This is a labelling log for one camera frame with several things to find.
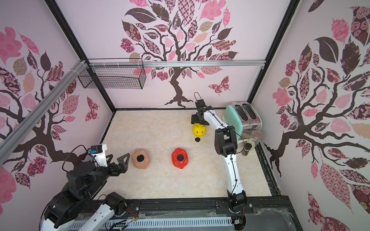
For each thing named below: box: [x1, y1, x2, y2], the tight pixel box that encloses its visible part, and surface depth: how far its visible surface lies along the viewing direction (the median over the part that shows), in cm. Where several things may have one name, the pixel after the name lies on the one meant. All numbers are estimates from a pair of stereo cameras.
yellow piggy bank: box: [192, 123, 207, 138], surface depth 99 cm
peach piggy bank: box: [131, 149, 151, 170], surface depth 85 cm
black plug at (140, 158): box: [136, 154, 145, 163], surface depth 84 cm
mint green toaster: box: [224, 101, 263, 141], surface depth 95 cm
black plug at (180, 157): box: [176, 154, 185, 162], surface depth 85 cm
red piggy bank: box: [171, 148, 189, 169], surface depth 85 cm
